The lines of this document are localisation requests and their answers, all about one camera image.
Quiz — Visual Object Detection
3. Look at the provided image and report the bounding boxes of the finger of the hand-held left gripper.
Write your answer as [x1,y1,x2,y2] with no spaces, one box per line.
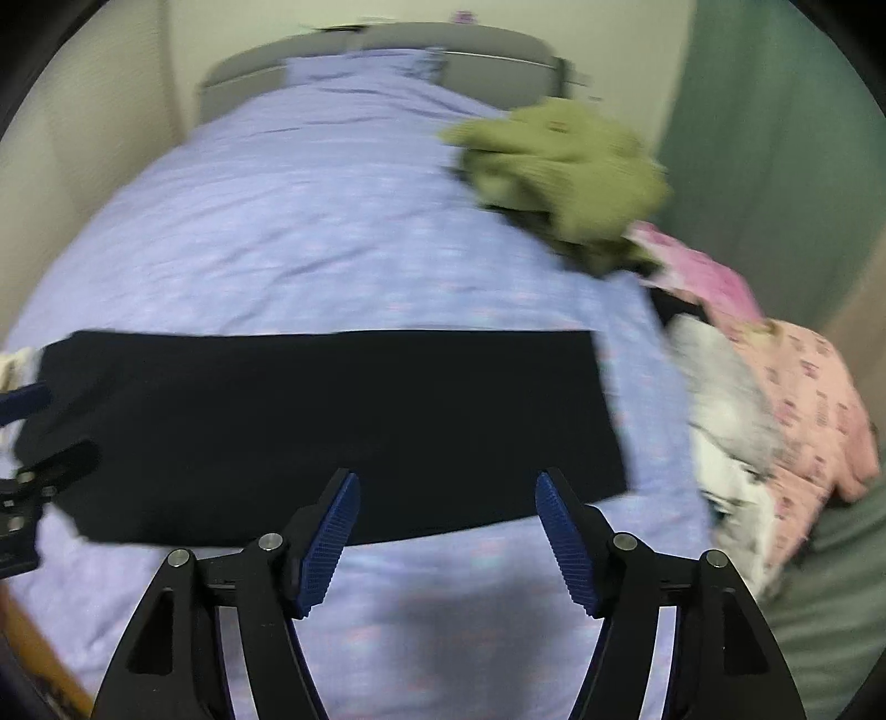
[0,383,53,429]
[12,439,101,503]

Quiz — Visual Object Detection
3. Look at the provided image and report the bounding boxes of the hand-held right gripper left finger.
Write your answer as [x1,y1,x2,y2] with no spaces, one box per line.
[91,468,362,720]

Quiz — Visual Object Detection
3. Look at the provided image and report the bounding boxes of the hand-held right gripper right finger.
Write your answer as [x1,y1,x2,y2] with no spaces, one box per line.
[535,468,807,720]

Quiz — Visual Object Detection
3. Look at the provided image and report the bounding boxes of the black pants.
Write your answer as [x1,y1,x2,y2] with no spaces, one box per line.
[14,328,630,548]

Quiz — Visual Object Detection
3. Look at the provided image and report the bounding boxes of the grey and white garment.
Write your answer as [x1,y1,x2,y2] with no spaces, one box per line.
[668,315,786,596]

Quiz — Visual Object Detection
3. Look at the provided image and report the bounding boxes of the light pink printed garment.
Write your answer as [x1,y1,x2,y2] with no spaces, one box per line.
[734,318,880,555]

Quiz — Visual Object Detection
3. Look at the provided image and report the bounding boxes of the grey-green blanket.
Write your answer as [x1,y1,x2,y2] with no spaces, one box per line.
[761,471,886,720]

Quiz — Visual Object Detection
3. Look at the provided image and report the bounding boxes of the bright pink garment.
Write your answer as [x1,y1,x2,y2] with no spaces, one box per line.
[626,222,766,326]

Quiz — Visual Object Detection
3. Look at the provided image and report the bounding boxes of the lavender patterned bed sheet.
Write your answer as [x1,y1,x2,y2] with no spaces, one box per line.
[0,52,721,720]

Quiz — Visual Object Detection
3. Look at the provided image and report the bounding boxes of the olive green garment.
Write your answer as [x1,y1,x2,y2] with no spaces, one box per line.
[439,97,672,278]

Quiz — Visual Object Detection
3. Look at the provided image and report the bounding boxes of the grey bed headboard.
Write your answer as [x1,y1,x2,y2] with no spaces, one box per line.
[197,24,589,126]

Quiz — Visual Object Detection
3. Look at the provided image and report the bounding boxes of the green curtain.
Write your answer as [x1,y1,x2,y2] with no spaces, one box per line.
[654,0,886,326]

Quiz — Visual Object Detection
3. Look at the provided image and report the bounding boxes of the lavender pillow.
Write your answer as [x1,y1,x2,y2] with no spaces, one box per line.
[284,48,444,91]

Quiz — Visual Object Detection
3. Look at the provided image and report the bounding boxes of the wooden bed frame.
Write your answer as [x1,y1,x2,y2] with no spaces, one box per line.
[0,588,91,714]

